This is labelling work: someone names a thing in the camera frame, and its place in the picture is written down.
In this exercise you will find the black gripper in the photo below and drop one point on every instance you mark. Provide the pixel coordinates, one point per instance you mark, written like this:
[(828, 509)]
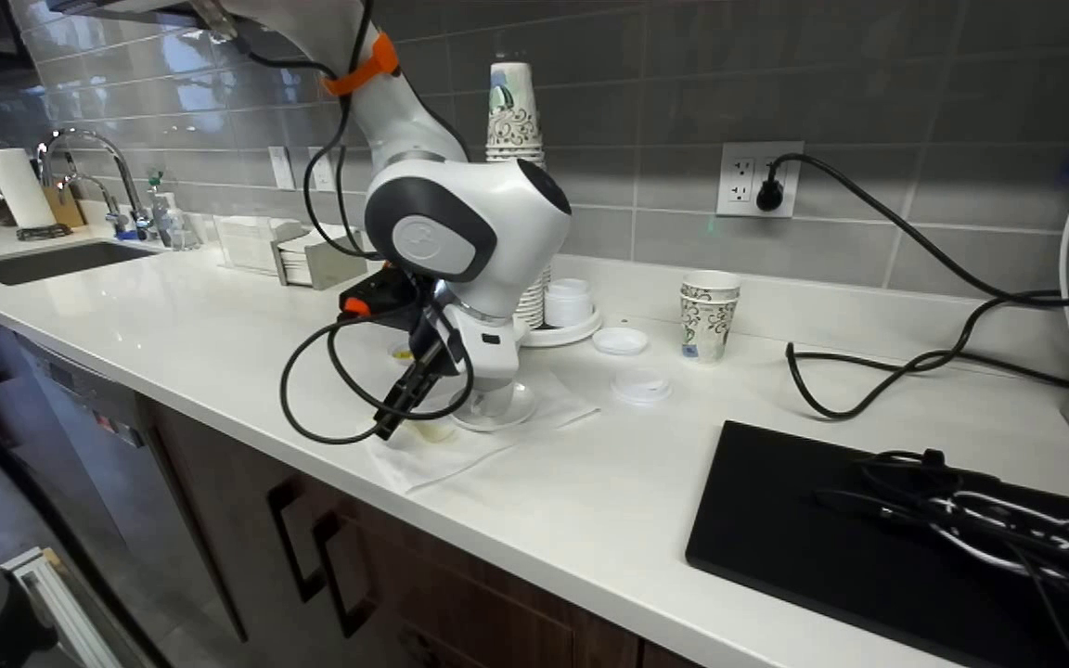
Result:
[(419, 316)]

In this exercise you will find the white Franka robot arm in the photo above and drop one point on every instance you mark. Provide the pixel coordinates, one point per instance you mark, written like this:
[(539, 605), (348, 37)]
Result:
[(473, 224)]

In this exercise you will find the white serviette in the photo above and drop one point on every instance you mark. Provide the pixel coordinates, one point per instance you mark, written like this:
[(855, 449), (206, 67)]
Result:
[(462, 467)]

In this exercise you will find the tall patterned paper cup stack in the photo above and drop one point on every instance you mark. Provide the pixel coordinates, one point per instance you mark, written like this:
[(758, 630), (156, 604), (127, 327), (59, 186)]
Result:
[(513, 114)]

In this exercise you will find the single patterned paper cup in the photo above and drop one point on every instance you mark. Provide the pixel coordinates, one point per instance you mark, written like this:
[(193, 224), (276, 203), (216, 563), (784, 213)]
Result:
[(711, 319)]

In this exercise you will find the white plate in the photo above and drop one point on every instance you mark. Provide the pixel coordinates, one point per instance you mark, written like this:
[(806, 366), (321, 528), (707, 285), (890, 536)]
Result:
[(574, 334)]

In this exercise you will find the metal napkin dispenser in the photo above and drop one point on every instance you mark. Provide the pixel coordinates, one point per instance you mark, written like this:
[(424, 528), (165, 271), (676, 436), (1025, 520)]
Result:
[(317, 261)]

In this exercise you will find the small white lid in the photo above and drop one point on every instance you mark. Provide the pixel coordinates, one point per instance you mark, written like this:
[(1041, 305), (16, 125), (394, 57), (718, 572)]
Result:
[(620, 340)]

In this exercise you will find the clear acrylic holder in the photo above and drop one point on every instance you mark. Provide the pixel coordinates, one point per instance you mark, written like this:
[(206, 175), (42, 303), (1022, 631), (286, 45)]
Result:
[(243, 241)]

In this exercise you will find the brown wooden cabinet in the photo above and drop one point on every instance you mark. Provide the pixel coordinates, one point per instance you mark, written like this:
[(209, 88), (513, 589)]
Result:
[(473, 605)]

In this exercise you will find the clear soap bottle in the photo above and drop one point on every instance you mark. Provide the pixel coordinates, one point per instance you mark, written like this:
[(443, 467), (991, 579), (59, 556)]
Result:
[(172, 215)]

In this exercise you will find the chrome faucet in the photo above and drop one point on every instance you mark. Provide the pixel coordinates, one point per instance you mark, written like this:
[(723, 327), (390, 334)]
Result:
[(127, 186)]

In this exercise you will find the stainless dishwasher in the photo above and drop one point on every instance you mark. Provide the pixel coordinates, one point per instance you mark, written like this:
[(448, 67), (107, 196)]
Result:
[(76, 459)]

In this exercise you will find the dark kitchen sink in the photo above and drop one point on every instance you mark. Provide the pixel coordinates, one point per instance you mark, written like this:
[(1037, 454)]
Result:
[(52, 261)]

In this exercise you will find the brown bottle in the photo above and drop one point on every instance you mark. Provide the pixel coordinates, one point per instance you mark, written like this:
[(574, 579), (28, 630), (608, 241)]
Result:
[(63, 208)]

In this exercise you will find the white board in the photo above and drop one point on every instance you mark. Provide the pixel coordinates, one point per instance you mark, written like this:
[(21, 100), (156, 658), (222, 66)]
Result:
[(16, 186)]

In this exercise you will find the white wall outlet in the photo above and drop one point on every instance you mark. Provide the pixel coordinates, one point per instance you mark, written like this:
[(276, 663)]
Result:
[(741, 162)]

